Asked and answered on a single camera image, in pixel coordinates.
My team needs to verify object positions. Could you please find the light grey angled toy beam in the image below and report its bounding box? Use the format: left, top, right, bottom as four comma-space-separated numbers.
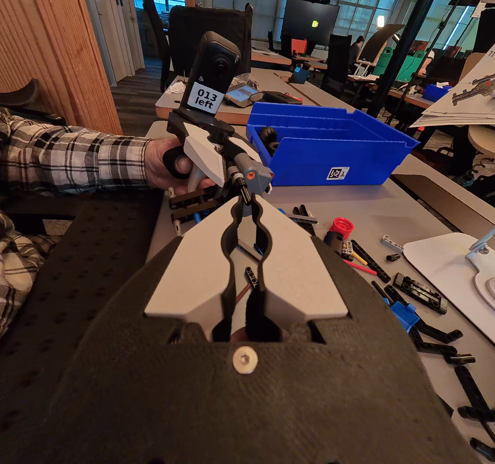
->
380, 235, 405, 254

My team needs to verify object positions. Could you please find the black toy frame piece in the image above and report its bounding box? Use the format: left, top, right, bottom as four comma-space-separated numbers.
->
392, 273, 449, 316

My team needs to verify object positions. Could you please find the black metal pole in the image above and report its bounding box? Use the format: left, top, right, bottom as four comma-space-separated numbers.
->
367, 0, 452, 119

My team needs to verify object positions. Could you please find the blue toy panel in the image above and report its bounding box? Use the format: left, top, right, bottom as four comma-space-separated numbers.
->
383, 298, 422, 334

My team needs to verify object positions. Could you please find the black dimpled mat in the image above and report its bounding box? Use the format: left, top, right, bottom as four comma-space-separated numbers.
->
0, 190, 166, 464

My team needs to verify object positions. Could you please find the thin black toy axle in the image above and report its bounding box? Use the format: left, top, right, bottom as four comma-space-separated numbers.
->
371, 280, 396, 303

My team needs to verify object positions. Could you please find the tall black chair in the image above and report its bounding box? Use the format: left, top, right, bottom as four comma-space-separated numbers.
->
320, 34, 353, 100

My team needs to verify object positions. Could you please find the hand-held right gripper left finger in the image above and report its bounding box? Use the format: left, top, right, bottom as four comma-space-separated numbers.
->
144, 195, 242, 343

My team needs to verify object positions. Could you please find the grey tablet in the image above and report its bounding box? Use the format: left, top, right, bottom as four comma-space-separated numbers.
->
225, 83, 264, 109

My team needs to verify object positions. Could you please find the instruction booklet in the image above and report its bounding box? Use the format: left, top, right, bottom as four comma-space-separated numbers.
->
410, 43, 495, 129

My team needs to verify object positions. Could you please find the small blue storage bin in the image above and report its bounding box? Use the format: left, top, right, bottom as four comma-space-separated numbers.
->
422, 83, 454, 104

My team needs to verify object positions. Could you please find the person's left hand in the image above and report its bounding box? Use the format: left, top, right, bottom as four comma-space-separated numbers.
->
145, 137, 218, 199

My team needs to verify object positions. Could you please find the toy brick motor assembly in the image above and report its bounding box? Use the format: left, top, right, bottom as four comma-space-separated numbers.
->
168, 153, 275, 237

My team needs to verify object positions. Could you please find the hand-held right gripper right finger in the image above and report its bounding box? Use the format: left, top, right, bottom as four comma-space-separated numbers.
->
246, 193, 351, 342

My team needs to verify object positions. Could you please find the person's plaid shirt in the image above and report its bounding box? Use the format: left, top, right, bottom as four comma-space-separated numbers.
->
0, 209, 64, 343

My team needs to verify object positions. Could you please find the black toy cylinder piece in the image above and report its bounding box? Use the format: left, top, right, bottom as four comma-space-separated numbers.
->
324, 231, 345, 255

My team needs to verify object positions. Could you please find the black angled toy beam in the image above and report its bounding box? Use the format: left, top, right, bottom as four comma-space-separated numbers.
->
410, 317, 464, 345
416, 340, 459, 357

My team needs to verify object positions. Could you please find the black monitor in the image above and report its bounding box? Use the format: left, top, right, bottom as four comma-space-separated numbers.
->
280, 0, 342, 48

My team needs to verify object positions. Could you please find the black pouch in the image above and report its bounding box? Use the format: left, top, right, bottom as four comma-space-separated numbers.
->
262, 91, 304, 106

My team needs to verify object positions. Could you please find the wooden-edged table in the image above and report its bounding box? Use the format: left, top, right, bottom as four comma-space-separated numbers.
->
155, 68, 350, 125

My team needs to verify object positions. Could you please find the long black toy beam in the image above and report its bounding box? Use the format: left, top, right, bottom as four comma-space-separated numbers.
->
454, 365, 495, 423
350, 239, 392, 284

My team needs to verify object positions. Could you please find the person's left forearm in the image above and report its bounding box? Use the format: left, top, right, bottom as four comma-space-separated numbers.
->
0, 106, 155, 199

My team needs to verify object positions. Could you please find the grey desk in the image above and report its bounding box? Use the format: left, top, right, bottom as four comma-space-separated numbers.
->
145, 120, 495, 464

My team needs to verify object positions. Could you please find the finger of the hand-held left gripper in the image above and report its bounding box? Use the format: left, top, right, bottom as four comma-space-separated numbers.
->
183, 123, 226, 190
230, 137, 268, 167

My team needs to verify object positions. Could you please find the black chair armrest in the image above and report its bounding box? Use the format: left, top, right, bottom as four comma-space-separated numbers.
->
0, 78, 42, 108

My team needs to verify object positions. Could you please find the red toy wheel hub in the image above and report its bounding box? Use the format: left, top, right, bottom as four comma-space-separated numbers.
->
331, 217, 355, 240

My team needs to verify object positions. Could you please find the red toy axle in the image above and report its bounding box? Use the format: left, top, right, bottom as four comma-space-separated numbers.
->
342, 259, 378, 277

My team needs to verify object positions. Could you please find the tan wooden board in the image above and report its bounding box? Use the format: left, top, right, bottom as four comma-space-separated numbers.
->
468, 124, 495, 160

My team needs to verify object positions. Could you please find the white book stand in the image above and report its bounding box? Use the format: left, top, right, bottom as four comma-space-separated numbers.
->
402, 226, 495, 345

